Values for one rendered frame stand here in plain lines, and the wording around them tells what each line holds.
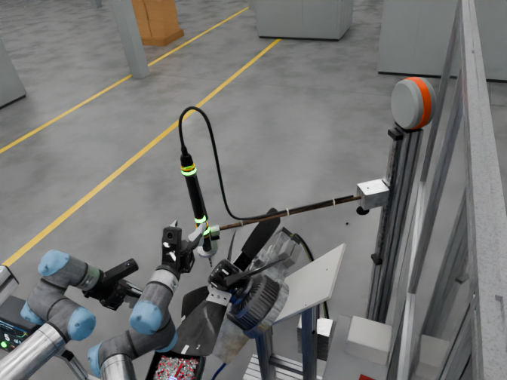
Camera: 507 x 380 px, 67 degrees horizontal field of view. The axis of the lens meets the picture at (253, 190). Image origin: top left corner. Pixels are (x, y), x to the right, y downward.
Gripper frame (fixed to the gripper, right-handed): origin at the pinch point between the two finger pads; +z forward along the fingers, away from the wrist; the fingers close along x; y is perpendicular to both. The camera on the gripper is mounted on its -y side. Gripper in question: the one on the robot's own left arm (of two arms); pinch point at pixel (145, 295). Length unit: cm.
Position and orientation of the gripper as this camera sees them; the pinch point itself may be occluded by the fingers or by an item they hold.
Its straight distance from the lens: 139.0
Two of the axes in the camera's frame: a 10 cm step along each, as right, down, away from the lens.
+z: 5.7, 5.0, 6.5
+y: -5.7, 8.1, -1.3
